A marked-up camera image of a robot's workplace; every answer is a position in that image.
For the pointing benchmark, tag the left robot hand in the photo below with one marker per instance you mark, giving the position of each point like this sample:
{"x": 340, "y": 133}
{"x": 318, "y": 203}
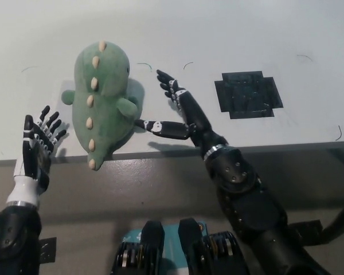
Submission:
{"x": 34, "y": 154}

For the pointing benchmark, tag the black table leg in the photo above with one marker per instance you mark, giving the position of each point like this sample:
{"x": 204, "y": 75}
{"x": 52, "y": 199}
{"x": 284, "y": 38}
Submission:
{"x": 342, "y": 217}

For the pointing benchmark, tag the black floor tape patch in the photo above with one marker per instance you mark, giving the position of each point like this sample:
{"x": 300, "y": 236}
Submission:
{"x": 48, "y": 249}
{"x": 309, "y": 232}

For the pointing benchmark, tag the black and teal robot torso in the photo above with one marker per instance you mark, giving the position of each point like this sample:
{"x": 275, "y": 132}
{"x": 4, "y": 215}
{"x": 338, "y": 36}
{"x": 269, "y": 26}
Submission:
{"x": 186, "y": 249}

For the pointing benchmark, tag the black tape patch on table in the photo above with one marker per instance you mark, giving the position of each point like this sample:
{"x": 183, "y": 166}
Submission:
{"x": 249, "y": 94}

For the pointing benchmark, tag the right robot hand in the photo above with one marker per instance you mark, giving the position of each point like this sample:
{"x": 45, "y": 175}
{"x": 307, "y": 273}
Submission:
{"x": 195, "y": 117}

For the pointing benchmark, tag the green plush dinosaur toy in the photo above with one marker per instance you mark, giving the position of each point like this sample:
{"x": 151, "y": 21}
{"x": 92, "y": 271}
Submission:
{"x": 103, "y": 91}

